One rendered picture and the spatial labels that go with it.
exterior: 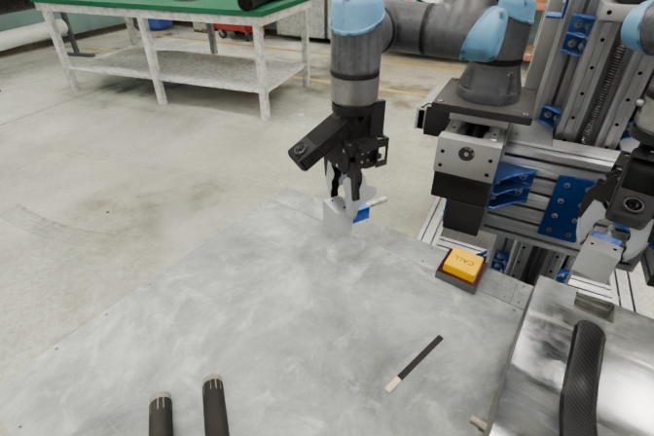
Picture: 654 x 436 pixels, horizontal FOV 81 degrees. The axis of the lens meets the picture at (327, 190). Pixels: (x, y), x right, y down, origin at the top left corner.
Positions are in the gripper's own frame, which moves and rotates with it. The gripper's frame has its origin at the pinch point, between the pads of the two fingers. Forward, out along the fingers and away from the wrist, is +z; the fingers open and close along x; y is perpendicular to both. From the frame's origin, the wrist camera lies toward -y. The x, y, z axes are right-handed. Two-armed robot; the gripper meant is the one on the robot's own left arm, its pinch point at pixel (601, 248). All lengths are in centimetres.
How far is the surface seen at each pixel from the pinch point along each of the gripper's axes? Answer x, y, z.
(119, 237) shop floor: 193, -22, 95
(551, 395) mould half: -1.7, -25.8, 6.3
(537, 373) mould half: 0.6, -23.5, 6.6
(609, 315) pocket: -4.7, -4.9, 8.0
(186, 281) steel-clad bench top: 58, -43, 15
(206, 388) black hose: 35, -53, 12
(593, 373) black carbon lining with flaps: -5.0, -18.5, 6.8
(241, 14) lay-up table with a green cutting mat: 263, 128, 8
